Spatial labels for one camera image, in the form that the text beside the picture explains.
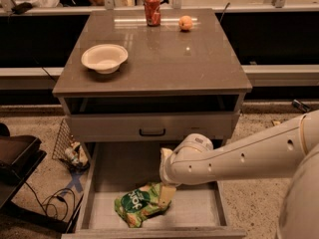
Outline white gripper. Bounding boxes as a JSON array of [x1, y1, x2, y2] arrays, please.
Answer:
[[157, 132, 214, 208]]

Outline green rice chip bag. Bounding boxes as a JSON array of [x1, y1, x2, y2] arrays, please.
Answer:
[[114, 182, 170, 228]]

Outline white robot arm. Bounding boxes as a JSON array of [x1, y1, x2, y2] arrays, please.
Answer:
[[159, 111, 319, 239]]

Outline open bottom grey drawer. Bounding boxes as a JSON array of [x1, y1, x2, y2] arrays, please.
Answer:
[[61, 141, 246, 239]]

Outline grey drawer cabinet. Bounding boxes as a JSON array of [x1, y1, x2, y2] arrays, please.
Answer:
[[52, 7, 253, 164]]

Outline crumpled wrappers in basket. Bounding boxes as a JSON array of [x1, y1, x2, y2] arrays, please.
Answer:
[[64, 141, 89, 168]]

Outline snack wrappers on floor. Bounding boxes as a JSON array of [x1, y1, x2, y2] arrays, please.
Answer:
[[271, 119, 281, 126]]

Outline white paper bowl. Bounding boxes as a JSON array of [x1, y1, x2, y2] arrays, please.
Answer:
[[81, 44, 129, 74]]

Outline black cart tray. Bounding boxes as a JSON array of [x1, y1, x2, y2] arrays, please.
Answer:
[[0, 123, 46, 208]]

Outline dark snack packet on floor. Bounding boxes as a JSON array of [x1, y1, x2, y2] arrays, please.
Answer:
[[292, 100, 311, 113]]

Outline orange fruit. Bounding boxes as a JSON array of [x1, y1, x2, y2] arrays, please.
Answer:
[[178, 15, 192, 31]]

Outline orange soda can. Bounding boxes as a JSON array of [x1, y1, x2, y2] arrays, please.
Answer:
[[144, 0, 160, 27]]

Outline black device on ledge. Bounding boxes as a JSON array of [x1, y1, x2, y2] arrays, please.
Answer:
[[12, 2, 33, 15]]

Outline closed grey drawer with handle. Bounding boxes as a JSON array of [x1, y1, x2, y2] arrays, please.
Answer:
[[66, 112, 239, 142]]

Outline wire mesh basket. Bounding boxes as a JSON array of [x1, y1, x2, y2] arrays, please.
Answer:
[[52, 119, 90, 172]]

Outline black cable on floor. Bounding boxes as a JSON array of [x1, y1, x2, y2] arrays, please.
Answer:
[[23, 181, 78, 222]]

